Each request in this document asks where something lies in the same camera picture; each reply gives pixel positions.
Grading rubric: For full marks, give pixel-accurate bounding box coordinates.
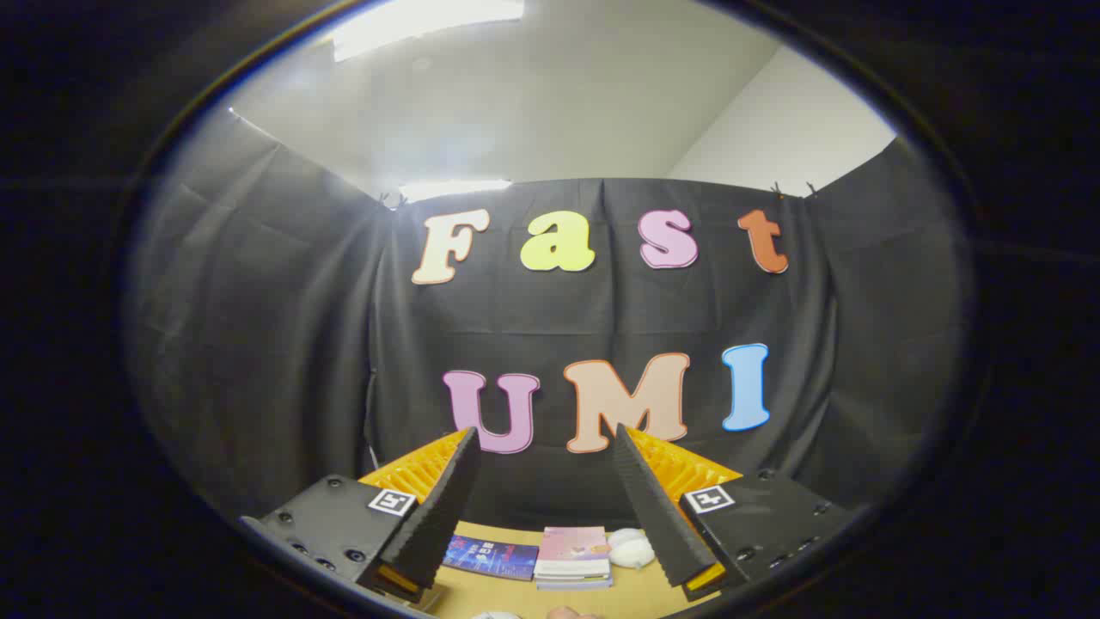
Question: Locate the large ceiling light panel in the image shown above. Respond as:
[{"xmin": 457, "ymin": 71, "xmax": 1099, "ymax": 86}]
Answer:
[{"xmin": 331, "ymin": 0, "xmax": 525, "ymax": 63}]

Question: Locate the white plush toy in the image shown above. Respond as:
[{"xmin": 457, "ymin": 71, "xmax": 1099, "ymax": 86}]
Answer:
[{"xmin": 607, "ymin": 528, "xmax": 657, "ymax": 570}]

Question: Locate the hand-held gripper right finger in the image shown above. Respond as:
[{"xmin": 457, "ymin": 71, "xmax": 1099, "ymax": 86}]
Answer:
[{"xmin": 612, "ymin": 423, "xmax": 860, "ymax": 603}]

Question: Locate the small ceiling light panel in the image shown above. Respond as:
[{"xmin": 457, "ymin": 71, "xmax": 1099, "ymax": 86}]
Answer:
[{"xmin": 400, "ymin": 179, "xmax": 514, "ymax": 205}]

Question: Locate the blue cover book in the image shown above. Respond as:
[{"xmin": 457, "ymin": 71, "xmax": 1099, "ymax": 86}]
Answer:
[{"xmin": 443, "ymin": 534, "xmax": 540, "ymax": 581}]

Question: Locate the black backdrop cloth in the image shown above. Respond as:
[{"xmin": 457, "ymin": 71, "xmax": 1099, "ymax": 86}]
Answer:
[{"xmin": 127, "ymin": 107, "xmax": 976, "ymax": 534}]

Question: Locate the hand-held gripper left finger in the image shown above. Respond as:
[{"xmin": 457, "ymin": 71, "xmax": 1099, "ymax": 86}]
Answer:
[{"xmin": 239, "ymin": 427, "xmax": 482, "ymax": 613}]

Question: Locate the stack of pink books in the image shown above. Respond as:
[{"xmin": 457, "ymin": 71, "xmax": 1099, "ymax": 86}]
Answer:
[{"xmin": 533, "ymin": 526, "xmax": 614, "ymax": 591}]

